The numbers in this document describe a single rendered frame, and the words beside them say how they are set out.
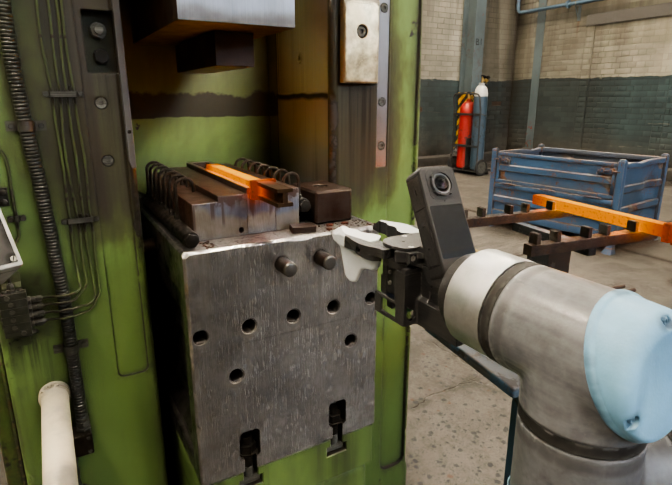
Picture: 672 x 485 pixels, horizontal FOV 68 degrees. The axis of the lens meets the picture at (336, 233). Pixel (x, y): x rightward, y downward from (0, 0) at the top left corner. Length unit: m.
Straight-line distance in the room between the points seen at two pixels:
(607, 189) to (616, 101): 4.89
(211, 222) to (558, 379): 0.65
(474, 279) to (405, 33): 0.89
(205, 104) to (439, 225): 0.97
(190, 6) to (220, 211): 0.33
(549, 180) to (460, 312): 4.13
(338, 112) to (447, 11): 8.16
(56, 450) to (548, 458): 0.71
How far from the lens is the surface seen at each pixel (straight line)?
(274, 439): 1.05
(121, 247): 1.03
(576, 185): 4.43
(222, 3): 0.90
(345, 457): 1.18
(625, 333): 0.37
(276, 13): 0.93
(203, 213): 0.89
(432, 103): 9.00
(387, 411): 1.49
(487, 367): 1.04
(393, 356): 1.41
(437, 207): 0.50
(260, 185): 0.88
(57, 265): 1.00
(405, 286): 0.51
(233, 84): 1.40
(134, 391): 1.14
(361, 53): 1.14
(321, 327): 0.98
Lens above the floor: 1.15
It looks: 15 degrees down
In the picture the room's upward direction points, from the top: straight up
